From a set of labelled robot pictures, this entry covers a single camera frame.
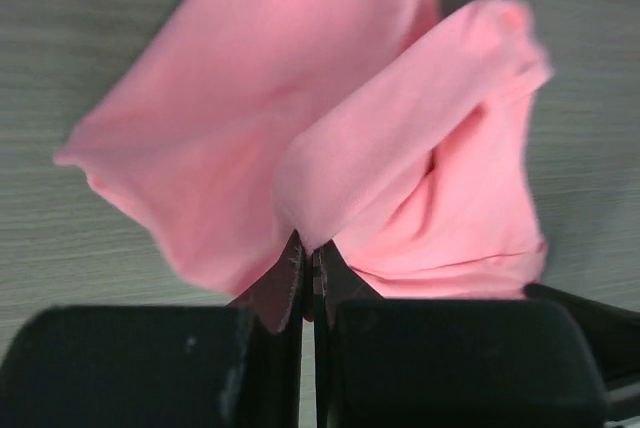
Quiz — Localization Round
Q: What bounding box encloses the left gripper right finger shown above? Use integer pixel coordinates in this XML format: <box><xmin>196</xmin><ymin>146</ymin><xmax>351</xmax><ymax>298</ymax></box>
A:
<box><xmin>310</xmin><ymin>243</ymin><xmax>609</xmax><ymax>427</ymax></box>

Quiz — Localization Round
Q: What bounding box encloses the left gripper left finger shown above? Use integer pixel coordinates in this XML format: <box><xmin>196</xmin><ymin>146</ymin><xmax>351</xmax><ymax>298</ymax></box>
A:
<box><xmin>1</xmin><ymin>235</ymin><xmax>305</xmax><ymax>427</ymax></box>

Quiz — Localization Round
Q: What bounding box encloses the light pink t shirt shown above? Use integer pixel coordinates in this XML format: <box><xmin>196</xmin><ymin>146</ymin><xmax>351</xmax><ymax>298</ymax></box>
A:
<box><xmin>54</xmin><ymin>0</ymin><xmax>551</xmax><ymax>298</ymax></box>

